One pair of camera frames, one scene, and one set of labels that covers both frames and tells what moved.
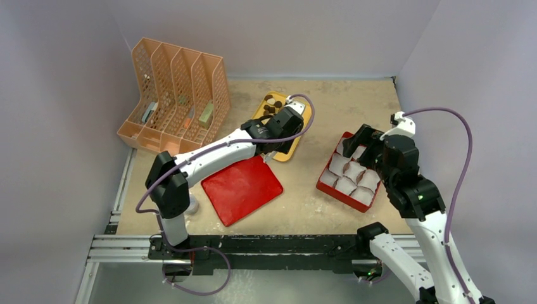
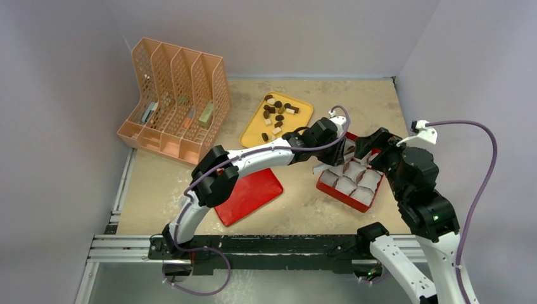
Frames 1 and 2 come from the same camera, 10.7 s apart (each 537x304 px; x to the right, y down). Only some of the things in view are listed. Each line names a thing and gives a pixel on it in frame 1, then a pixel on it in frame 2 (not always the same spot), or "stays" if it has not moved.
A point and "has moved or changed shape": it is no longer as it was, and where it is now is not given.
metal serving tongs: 267,156 has moved or changed shape
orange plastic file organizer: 183,98 stays
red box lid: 239,190 stays
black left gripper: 284,147 -> 336,158
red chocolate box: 351,180 stays
